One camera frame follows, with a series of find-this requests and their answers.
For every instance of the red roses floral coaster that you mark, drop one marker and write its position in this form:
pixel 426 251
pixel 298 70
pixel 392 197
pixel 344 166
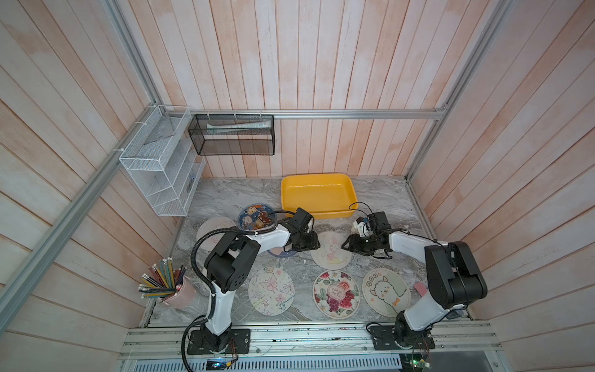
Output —
pixel 336 294

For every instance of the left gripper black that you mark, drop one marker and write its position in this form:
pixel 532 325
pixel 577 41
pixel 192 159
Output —
pixel 313 244

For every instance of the cream pink drawing coaster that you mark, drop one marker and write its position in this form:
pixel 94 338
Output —
pixel 330 254

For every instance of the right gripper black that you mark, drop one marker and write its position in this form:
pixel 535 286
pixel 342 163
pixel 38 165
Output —
pixel 353 245

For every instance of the colored pencils bundle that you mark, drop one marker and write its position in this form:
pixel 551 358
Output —
pixel 164 280

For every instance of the pink eraser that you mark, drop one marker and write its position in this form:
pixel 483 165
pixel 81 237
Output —
pixel 421 288

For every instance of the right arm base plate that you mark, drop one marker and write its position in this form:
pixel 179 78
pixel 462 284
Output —
pixel 391 337

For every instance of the yellow plastic storage box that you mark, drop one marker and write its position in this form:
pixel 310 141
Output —
pixel 325 196

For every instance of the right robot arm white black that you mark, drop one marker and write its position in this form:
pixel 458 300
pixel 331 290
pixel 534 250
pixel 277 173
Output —
pixel 454 280

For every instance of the pink kitty coaster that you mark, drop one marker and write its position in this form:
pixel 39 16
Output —
pixel 210 225

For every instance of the black wire mesh basket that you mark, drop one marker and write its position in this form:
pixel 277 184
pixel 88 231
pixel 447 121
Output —
pixel 233 134

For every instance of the green flowers pattern coaster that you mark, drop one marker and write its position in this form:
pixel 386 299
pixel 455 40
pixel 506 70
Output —
pixel 361 227

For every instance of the purple bunny coaster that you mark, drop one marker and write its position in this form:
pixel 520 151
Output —
pixel 281 253

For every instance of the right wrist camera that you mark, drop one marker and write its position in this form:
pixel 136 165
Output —
pixel 377 223

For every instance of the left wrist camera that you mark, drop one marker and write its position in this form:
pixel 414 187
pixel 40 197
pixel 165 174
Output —
pixel 302 220

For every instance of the alpaca cartoon coaster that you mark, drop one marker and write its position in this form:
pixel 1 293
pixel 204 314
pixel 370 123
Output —
pixel 386 292

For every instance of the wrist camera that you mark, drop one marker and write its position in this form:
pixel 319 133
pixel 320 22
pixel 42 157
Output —
pixel 302 220
pixel 377 223

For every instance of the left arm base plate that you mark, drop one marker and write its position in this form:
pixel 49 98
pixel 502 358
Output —
pixel 203 342

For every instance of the pink pencil cup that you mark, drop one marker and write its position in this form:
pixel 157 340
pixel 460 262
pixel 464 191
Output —
pixel 183 297

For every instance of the butterfly floral coaster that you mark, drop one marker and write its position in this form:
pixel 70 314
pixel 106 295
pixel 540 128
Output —
pixel 271 291

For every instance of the blue bears cartoon coaster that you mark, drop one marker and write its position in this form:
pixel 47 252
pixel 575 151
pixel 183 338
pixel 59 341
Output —
pixel 255 217

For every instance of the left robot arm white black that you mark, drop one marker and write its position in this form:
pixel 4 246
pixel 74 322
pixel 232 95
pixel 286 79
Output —
pixel 223 258

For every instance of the white wire mesh shelf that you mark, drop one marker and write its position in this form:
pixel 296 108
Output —
pixel 162 161

